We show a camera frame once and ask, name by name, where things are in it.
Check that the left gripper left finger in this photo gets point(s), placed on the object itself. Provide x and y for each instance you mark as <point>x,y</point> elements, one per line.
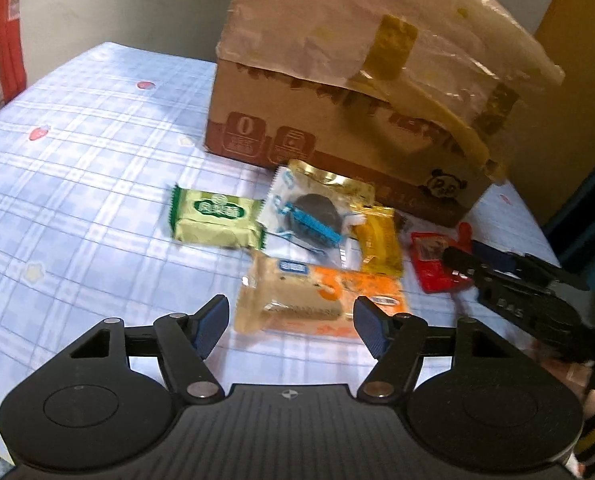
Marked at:
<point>185,342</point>

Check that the orange bread pack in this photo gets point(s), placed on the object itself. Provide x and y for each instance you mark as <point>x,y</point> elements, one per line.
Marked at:
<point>301,298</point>

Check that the green wafer pack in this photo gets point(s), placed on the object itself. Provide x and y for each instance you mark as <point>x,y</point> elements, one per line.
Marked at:
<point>215,219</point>

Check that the cardboard box with plastic liner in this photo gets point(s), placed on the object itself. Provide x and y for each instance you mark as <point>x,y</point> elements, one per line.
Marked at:
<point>419,98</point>

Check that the plaid tablecloth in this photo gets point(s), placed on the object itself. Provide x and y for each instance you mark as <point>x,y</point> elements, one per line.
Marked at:
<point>88,157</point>

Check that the yellow candy pack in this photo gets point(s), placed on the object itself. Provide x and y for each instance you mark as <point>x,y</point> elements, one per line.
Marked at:
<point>378,240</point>

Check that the gold snack pack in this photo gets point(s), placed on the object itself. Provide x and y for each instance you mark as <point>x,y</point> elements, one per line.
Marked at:
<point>344,192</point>

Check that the wooden door panel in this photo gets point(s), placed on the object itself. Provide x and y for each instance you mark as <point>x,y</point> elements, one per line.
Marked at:
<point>557,151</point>

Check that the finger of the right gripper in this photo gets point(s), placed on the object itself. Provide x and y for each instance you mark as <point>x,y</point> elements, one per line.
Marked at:
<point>526,267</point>
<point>463,263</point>

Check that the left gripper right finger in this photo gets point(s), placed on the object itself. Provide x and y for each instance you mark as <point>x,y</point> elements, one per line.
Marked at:
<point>396,342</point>

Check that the red snack pack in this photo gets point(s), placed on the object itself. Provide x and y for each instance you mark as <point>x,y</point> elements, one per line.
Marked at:
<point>426,252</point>

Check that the dark cookie clear pack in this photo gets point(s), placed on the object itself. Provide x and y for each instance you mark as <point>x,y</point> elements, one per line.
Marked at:
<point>311,222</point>

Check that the right hand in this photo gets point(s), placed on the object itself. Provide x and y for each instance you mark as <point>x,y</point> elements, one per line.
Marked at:
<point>576,377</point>

